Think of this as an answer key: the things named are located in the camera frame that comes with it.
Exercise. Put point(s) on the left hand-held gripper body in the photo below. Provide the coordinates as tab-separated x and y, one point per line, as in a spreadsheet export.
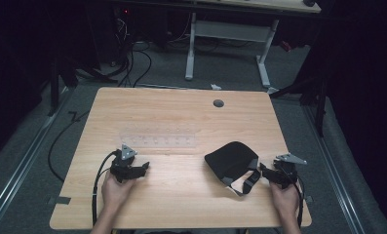
123	169

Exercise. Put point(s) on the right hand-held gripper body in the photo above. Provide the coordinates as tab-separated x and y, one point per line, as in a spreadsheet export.
286	171

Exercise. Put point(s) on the black cloth pouch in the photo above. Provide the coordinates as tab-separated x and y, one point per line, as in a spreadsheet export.
232	161

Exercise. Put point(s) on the person's left hand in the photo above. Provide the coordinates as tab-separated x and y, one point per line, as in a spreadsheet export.
115	192

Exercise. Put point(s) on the person's right hand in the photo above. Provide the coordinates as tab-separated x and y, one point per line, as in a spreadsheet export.
286	199

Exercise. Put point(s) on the clear plastic strip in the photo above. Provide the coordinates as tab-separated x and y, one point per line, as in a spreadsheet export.
158	139

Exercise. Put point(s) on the grey tape piece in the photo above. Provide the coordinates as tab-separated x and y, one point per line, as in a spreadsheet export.
309	199
63	200

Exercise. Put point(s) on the black metal stand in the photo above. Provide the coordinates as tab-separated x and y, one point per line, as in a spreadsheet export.
314	94
54	91

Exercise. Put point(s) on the white paper scrap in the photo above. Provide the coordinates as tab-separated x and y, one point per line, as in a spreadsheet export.
215	86

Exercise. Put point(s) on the red object under desk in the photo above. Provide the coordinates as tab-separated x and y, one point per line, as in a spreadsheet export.
286	46

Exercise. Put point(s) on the white-framed desk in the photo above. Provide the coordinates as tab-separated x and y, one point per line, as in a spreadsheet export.
230	31

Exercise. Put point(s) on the metal floor rail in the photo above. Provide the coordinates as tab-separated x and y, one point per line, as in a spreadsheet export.
334	172
25	162

